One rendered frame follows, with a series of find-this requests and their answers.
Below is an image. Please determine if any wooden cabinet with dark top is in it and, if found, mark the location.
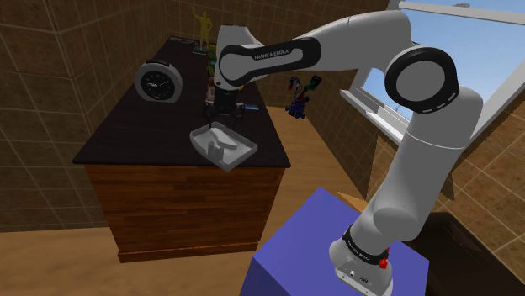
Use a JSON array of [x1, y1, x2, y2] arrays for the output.
[[72, 35, 292, 264]]

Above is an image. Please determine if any grey tray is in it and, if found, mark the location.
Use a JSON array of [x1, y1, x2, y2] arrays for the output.
[[189, 121, 259, 172]]

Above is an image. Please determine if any green figure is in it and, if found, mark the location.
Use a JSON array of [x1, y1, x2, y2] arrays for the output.
[[205, 44, 219, 77]]

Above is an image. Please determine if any yellow human figure statue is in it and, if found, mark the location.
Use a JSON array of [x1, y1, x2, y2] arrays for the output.
[[191, 6, 215, 55]]

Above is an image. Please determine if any dark brown low furniture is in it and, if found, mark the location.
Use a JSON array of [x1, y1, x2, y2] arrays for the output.
[[403, 211, 525, 296]]

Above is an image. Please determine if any blue robot stand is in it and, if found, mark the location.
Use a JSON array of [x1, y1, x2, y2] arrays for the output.
[[239, 187, 431, 296]]

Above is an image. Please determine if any colourful toy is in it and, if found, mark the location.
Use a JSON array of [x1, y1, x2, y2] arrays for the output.
[[285, 75, 323, 121]]

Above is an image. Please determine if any white framed window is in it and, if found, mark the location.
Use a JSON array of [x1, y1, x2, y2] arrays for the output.
[[339, 0, 525, 147]]

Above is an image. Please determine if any grey round alarm clock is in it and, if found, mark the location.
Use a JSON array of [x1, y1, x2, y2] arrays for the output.
[[134, 59, 184, 104]]

